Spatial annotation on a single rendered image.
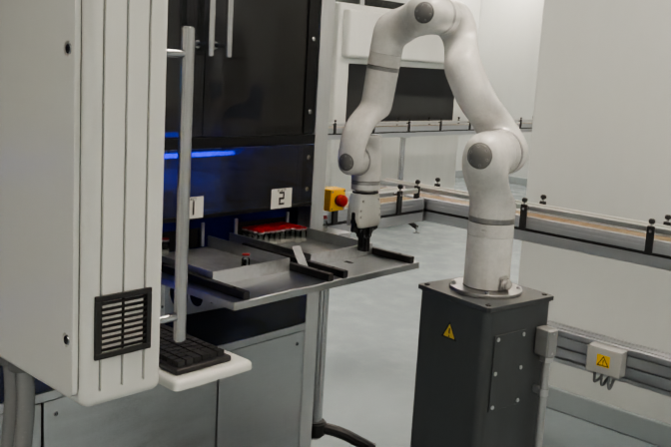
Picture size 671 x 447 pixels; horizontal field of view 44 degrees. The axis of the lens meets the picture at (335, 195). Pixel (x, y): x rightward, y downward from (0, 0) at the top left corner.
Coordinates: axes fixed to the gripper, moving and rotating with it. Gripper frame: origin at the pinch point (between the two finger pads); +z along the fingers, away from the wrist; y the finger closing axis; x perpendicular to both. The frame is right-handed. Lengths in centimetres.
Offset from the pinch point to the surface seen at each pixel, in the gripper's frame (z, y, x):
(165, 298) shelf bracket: 13, 49, -27
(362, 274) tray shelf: 4.6, 14.4, 12.2
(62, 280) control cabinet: -11, 107, 22
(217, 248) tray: 2.6, 28.5, -31.1
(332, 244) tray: 3.4, -4.7, -16.6
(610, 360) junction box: 43, -79, 42
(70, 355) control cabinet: 2, 107, 25
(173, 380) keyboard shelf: 12, 86, 25
